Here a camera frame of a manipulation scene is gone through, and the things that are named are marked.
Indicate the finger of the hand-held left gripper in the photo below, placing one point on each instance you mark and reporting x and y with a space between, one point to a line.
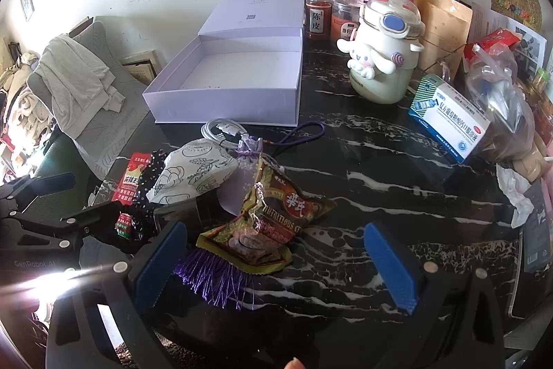
86 222
54 182

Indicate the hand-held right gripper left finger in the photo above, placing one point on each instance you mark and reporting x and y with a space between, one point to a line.
160 261

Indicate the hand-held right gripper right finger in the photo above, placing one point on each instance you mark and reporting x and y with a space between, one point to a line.
393 269

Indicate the red snack packet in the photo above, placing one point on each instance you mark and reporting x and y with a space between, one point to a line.
129 179

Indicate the black polka-dot scrunchie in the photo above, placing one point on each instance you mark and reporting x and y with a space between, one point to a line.
149 183

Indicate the white leaf-print cloth pouch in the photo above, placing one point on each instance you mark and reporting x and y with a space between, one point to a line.
194 170

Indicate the brown gold snack packet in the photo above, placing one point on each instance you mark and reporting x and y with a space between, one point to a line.
276 213

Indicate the purple embroidered tassel sachet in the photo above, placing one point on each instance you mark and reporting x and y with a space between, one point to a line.
248 161

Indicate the lavender cardboard gift box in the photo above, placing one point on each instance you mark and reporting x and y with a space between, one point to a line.
242 66

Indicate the person's right hand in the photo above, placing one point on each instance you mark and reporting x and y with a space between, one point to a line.
298 364

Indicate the green office chair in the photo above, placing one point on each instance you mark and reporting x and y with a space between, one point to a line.
60 161

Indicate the grey chair with white cloth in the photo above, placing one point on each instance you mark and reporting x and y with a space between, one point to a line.
121 118

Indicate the grey garment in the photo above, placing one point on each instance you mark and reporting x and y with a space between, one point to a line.
73 79

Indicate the wooden framed board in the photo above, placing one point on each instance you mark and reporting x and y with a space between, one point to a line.
140 66

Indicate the crumpled white tissue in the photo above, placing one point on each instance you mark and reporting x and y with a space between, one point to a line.
516 191

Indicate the dark flat box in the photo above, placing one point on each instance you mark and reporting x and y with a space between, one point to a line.
538 230

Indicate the blue white medicine box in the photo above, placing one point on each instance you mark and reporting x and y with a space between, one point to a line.
453 122

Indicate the beige soft thing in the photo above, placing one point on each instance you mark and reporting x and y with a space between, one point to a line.
531 163

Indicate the clear plastic bag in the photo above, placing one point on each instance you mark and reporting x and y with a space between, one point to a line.
501 105

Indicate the white cartoon dog bottle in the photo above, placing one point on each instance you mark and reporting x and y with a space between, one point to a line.
380 57

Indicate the kraft paper bag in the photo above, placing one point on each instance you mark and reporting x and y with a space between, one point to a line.
445 27

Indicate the red package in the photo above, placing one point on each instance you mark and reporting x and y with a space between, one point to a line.
497 40

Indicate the clear jar orange label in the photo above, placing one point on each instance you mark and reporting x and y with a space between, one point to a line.
345 19

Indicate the clear jar white label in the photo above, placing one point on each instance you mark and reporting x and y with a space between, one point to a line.
318 19

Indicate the printed paper sheets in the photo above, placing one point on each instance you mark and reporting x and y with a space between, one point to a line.
488 23

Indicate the woven round mat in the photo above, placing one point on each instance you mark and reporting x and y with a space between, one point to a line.
516 1

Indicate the small wall picture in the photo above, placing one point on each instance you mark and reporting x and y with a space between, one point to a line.
26 0

